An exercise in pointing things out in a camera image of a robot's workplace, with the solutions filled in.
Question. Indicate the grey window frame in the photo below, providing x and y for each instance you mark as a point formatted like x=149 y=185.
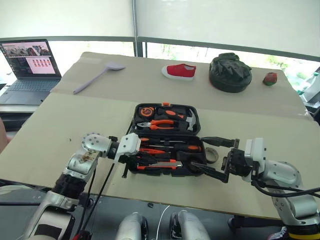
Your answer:
x=75 y=38

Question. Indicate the black crumpled gloves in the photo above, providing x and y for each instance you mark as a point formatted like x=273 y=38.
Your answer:
x=228 y=65

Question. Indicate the silver rounded robot leg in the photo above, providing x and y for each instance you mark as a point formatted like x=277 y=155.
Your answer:
x=131 y=227
x=190 y=225

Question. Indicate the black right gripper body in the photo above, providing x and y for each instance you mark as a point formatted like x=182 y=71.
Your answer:
x=237 y=162

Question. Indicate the purple plastic spoon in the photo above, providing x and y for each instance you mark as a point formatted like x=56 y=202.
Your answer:
x=95 y=78

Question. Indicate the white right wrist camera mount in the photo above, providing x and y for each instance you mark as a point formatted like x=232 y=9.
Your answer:
x=257 y=150

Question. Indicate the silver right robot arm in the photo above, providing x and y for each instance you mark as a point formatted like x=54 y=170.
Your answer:
x=282 y=172

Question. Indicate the black tool case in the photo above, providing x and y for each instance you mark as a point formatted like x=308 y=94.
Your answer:
x=195 y=160

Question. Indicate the black tape roll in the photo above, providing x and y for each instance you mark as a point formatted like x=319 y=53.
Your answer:
x=212 y=158

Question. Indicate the black orange utility knife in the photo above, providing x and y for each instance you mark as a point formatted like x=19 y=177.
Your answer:
x=160 y=165

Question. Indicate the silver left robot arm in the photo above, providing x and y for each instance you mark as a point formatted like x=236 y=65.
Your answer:
x=95 y=142

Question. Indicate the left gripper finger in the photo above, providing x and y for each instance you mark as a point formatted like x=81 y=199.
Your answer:
x=126 y=170
x=147 y=158

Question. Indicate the green capped clear bottle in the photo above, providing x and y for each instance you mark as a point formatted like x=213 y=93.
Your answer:
x=311 y=85

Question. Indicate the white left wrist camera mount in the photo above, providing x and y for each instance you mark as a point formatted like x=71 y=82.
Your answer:
x=128 y=145

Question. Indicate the open grey laptop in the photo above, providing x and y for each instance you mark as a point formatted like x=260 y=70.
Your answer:
x=30 y=75

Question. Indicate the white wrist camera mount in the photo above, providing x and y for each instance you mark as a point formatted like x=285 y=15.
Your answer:
x=128 y=145
x=257 y=150

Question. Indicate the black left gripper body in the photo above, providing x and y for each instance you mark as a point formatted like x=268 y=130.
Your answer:
x=128 y=158

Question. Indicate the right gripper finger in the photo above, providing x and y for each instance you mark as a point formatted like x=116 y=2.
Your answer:
x=212 y=173
x=222 y=142

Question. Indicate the small orange tester screwdriver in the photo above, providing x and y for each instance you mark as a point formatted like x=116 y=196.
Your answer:
x=152 y=151

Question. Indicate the claw hammer orange grip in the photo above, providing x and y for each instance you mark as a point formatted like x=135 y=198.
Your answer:
x=172 y=114

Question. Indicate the red canvas shoe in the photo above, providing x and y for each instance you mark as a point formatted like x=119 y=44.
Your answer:
x=180 y=72

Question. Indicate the white side desk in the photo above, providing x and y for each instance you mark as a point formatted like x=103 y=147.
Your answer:
x=17 y=108

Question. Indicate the orange black tape measure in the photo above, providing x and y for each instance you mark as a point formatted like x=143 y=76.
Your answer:
x=147 y=111

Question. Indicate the red green toy fruit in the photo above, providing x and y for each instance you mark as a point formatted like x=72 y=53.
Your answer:
x=270 y=78

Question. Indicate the black table leg strut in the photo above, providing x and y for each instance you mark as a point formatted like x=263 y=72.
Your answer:
x=250 y=222

